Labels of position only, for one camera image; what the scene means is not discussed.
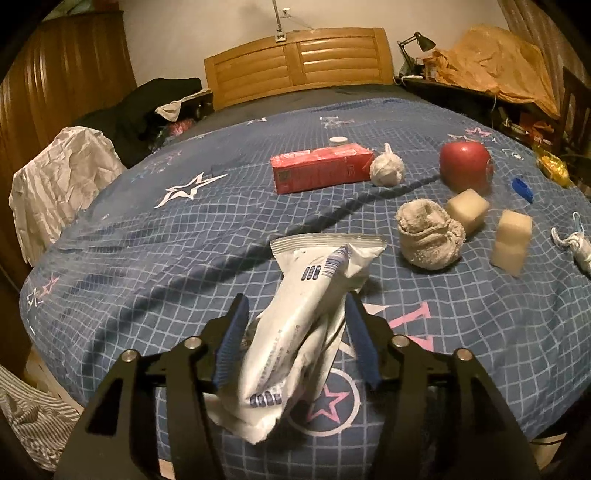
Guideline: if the red carton box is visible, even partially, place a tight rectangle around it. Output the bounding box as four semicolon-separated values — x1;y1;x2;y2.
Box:
270;142;376;195

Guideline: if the black desk lamp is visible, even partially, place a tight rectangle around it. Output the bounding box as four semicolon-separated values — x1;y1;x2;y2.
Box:
397;31;437;77

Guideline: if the dark wooden desk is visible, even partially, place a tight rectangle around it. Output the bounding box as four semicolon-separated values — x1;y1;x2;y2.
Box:
394;74;565;141

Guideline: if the black clothing pile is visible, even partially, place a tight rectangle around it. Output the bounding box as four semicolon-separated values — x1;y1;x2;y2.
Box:
69;78;216;168

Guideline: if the small pale garment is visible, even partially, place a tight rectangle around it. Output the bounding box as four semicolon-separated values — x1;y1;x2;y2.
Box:
156;90;213;122

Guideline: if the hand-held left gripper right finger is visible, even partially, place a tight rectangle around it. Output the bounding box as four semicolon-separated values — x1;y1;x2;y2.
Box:
344;293;541;480

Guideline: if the yellow snack packet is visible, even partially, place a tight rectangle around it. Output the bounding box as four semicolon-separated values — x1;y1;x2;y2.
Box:
536;152;576;188

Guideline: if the pale sponge cube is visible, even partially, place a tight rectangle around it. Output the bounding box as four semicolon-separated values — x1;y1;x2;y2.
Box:
490;209;534;278
445;188;491;235

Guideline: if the patterned brown curtain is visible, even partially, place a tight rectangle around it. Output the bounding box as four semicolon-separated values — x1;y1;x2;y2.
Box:
496;0;562;48

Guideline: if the blue checked star blanket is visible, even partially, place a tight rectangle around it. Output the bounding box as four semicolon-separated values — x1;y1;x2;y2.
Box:
19;99;591;480

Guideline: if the white blue-printed wrapper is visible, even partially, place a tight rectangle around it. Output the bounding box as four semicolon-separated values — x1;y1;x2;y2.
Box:
205;233;387;445

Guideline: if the red patterned bag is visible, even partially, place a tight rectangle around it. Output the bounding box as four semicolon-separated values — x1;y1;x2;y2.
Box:
161;119;195;140

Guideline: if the white crumpled cloth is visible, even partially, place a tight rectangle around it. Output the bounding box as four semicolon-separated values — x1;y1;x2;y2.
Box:
9;127;128;268

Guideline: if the blue plastic clip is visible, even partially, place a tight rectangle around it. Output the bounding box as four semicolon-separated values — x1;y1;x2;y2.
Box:
512;177;537;204

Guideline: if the wooden slatted headboard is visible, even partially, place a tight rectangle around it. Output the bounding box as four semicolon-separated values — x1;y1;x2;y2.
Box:
204;28;394;112

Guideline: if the brown wooden wardrobe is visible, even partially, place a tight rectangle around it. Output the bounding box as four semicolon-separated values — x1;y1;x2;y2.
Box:
0;11;137;278

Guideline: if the striped grey cloth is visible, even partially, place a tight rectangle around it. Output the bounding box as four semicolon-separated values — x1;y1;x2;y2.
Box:
0;364;86;472

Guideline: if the rolled grey sock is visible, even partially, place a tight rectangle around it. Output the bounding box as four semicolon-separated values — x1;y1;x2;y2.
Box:
396;199;467;270

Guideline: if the orange cover cloth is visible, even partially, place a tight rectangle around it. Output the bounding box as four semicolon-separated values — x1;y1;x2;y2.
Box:
431;25;562;119

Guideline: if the red apple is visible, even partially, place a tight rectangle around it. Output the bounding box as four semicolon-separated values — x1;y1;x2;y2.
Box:
438;141;495;194

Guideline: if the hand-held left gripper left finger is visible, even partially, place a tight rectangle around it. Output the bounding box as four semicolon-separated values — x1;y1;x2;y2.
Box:
54;293;252;480

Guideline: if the dark wooden chair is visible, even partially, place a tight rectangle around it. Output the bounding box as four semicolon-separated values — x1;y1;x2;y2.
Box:
560;67;591;154

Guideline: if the metal pole stand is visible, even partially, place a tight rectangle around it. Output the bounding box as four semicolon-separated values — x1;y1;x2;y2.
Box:
271;0;287;44

